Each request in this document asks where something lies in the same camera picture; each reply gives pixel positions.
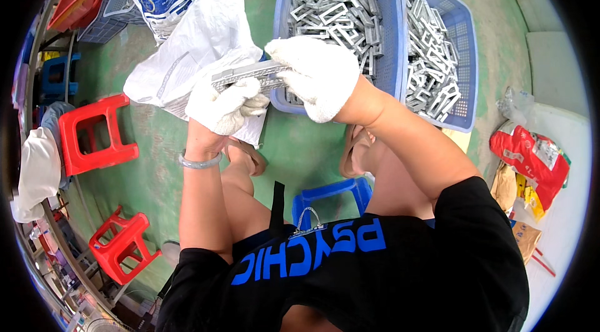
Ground person's left hand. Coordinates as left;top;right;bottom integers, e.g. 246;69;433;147
185;76;271;136

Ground person's right hand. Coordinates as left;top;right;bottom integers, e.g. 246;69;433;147
264;36;362;124

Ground grey metal frame part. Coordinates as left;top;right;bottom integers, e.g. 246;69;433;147
210;59;292;96

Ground pile of jumbled metal frames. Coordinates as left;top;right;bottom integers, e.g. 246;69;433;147
287;0;386;105

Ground plain white woven sack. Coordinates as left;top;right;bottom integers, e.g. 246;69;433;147
123;0;269;149

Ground pale green bangle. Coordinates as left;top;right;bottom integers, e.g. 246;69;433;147
178;148;224;170

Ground wide blue plastic basket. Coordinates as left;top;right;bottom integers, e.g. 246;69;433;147
270;0;405;115

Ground heap of stacked metal frames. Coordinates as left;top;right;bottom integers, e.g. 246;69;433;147
404;0;462;123

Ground stack of grey-blue crates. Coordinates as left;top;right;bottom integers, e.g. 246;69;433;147
77;0;147;45

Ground large red plastic stool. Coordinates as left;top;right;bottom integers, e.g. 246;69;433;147
58;93;140;177

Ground person's legs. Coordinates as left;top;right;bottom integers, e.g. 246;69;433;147
220;123;438;264

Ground narrow blue plastic basket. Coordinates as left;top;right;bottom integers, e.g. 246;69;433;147
398;0;479;134

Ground dark blue plastic stool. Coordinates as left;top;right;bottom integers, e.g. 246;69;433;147
39;53;82;99

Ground beige cardboard piece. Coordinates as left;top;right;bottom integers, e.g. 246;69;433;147
440;127;472;155

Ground grey cloth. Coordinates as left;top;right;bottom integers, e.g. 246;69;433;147
40;101;76;192

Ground small red plastic stool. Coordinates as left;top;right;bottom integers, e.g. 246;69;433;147
88;205;163;286

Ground person's body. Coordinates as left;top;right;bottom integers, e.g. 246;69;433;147
157;176;531;332

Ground white cloth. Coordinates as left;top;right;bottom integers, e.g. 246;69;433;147
10;126;62;224

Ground clear plastic bag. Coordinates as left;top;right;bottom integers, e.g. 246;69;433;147
495;87;535;123

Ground cluttered workbench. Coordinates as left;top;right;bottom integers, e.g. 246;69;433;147
13;201;162;332

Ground crumpled brown bag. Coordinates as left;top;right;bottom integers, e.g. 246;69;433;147
490;160;518;214

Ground red snack bag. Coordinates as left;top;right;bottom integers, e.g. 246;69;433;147
489;120;572;212

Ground yellow packets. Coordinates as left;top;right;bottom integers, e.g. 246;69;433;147
515;172;546;221

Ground brown paper bag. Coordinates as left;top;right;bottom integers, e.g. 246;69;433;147
510;221;543;265

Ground red sticks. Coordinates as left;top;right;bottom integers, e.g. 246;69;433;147
531;247;557;278

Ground white table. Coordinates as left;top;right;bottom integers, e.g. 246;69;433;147
508;102;593;332

